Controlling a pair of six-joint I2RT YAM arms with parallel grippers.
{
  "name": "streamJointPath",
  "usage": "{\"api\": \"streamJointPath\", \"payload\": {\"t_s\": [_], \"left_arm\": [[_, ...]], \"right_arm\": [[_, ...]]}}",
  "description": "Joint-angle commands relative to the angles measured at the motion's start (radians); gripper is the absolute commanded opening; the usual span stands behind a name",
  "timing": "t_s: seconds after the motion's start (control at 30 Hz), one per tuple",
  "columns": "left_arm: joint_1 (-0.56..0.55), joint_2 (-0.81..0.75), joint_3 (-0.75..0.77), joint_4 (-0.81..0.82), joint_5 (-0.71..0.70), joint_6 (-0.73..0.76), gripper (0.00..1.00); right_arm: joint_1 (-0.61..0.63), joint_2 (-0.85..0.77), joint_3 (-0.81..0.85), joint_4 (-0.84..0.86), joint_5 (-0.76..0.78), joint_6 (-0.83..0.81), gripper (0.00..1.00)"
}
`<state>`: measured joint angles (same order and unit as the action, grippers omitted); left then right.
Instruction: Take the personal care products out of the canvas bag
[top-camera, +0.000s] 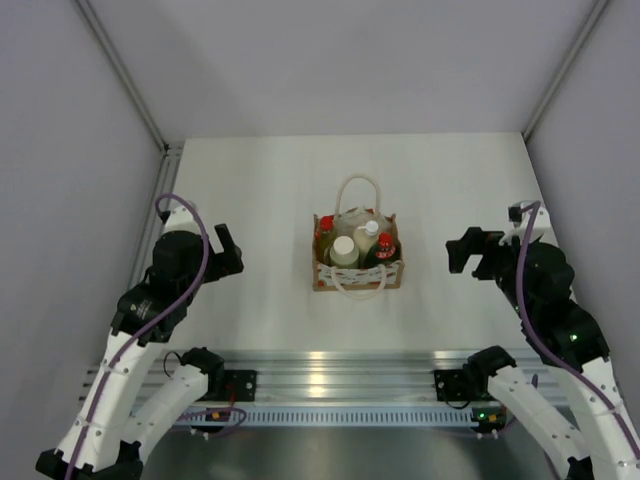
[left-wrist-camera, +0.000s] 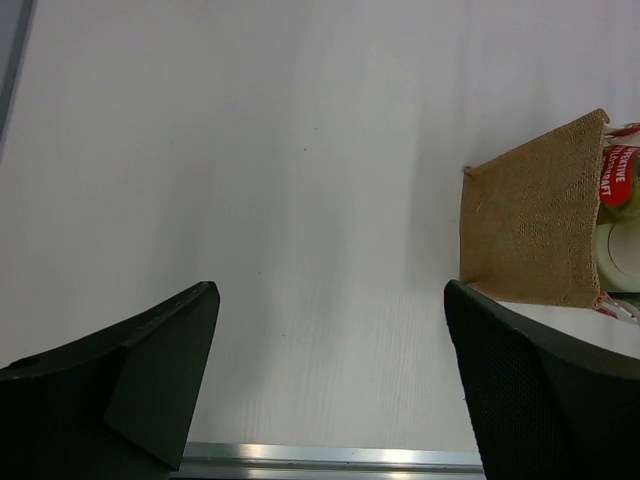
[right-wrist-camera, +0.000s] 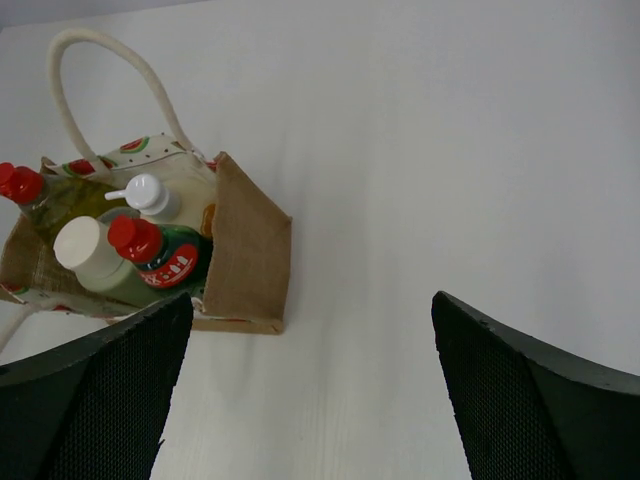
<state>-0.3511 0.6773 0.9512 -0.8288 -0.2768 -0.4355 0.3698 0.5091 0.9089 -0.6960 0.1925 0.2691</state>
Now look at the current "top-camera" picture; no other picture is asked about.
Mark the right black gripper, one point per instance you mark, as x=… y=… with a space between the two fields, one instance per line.
x=477 y=242

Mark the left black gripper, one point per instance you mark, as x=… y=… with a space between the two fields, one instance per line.
x=227 y=262

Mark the green dish soap bottle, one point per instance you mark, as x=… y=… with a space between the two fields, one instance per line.
x=385 y=251

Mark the yellow dish soap bottle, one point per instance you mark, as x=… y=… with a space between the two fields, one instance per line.
x=324 y=237

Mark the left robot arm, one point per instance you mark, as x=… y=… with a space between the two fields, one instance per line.
x=111 y=438

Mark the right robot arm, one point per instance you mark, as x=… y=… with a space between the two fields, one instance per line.
x=600 y=442

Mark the cream pump lotion bottle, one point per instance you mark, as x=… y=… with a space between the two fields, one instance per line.
x=364 y=237

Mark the pale green white-capped bottle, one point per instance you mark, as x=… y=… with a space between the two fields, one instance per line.
x=343 y=253

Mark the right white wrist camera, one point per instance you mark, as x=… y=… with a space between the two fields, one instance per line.
x=530 y=222

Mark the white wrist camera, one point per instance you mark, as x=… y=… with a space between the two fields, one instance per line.
x=530 y=222
x=179 y=218

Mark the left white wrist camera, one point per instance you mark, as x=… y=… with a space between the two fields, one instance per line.
x=179 y=218

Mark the left aluminium frame post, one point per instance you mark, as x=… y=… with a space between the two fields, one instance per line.
x=89 y=16

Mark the aluminium frame post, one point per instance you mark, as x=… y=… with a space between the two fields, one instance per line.
x=89 y=16
x=578 y=43

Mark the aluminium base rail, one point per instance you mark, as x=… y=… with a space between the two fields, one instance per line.
x=326 y=378

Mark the white slotted cable duct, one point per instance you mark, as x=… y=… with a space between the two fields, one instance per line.
x=384 y=416

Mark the right aluminium frame post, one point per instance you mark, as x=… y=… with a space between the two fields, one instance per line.
x=578 y=43

